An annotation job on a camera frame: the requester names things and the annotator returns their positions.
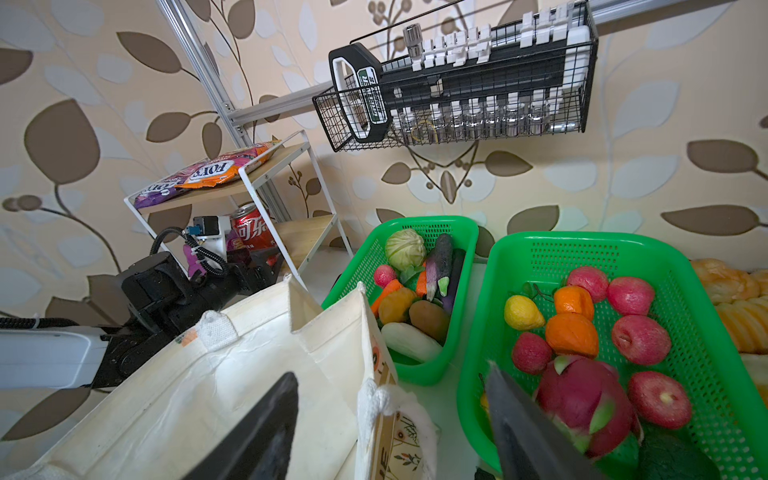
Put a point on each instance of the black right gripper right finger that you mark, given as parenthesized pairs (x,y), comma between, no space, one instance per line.
(529,445)

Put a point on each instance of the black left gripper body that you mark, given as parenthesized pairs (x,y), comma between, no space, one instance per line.
(164,302)

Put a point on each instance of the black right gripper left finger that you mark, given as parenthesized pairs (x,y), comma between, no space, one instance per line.
(259,446)

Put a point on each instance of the cream floral tote bag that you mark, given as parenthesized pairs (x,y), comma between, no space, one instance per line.
(354,420)

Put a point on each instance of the red cola can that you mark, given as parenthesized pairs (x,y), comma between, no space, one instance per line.
(251,228)

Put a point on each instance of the orange fox's candy bag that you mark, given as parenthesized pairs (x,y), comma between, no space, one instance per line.
(225,168)

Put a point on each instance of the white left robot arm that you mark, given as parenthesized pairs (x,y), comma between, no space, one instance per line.
(54,352)

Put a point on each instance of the pink dragon fruit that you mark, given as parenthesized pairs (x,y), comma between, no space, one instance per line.
(586,402)

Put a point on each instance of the purple fox's candy bag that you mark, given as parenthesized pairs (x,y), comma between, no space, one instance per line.
(161,191)

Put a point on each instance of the orange tangerine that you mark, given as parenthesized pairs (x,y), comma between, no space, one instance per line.
(572,333)

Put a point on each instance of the yellow lemon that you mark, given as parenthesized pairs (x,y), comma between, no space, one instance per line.
(522,314)

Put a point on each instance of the red apple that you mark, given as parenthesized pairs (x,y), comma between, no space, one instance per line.
(641,340)

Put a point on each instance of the brown kiwi potato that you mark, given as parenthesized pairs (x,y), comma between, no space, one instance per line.
(430,319)

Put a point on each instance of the white cucumber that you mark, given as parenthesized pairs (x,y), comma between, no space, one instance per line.
(409,341)

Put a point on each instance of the white wooden shelf rack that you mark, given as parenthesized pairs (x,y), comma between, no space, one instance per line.
(297,240)

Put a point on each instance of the yellow potato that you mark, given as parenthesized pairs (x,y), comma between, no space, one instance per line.
(395,307)

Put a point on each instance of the purple eggplant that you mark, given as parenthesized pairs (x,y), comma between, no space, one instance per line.
(443,271)

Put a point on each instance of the green fruit basket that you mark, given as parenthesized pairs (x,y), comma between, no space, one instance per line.
(729,418)

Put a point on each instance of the orange carrot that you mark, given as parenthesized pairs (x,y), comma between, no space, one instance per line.
(390,288)

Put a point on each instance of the green cabbage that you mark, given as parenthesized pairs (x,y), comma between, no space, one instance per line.
(405,249)

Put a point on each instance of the bread tray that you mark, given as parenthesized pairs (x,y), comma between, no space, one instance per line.
(740,300)

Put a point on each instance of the black white tool set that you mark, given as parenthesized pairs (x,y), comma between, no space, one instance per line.
(468,66)

